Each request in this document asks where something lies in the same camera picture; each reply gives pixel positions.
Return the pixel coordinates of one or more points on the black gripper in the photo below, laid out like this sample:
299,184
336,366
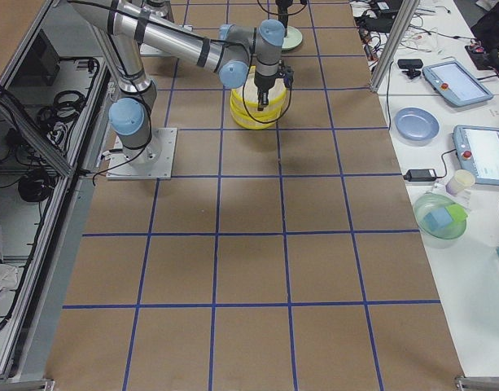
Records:
264,84

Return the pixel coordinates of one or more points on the side yellow steamer basket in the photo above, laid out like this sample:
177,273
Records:
245,99

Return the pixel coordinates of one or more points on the center yellow steamer basket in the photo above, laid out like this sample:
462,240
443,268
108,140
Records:
257,120

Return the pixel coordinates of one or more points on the light green plate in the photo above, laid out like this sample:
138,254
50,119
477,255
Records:
293,38

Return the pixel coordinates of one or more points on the black webcam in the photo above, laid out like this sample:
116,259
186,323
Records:
410,67

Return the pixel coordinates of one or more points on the blue plate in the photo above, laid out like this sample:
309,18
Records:
415,126

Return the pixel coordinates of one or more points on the black power adapter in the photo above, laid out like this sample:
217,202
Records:
420,175

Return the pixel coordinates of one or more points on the upper teach pendant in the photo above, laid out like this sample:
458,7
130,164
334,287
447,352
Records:
452,81

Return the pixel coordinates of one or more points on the teach pendant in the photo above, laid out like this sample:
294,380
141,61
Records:
478,152
452,81

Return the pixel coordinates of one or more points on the clear bowl with blocks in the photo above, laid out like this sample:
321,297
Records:
441,220

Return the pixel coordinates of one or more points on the white paper cup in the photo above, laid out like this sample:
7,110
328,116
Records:
462,179

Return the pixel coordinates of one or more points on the lower teach pendant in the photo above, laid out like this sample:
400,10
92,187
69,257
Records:
478,152

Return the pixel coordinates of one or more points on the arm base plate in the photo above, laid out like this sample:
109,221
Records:
155,162

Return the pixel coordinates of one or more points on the aluminium frame post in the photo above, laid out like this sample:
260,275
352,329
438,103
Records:
400,25

